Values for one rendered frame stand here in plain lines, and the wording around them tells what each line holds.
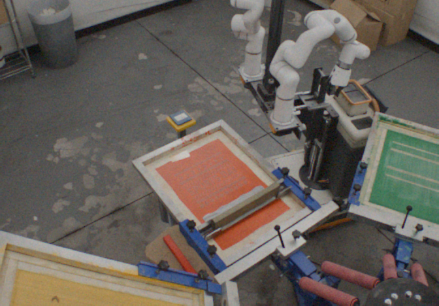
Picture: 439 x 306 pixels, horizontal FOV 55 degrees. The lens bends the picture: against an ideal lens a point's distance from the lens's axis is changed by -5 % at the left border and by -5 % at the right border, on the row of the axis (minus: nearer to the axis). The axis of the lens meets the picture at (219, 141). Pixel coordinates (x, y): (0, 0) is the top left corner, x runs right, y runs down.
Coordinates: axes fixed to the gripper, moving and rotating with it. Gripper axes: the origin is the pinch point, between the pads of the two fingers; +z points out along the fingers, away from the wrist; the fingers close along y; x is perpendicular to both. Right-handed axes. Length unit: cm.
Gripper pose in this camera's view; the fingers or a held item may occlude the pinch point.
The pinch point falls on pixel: (333, 92)
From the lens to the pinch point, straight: 246.2
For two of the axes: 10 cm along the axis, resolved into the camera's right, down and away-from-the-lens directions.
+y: 9.3, 0.8, 3.5
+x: -2.6, -5.3, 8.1
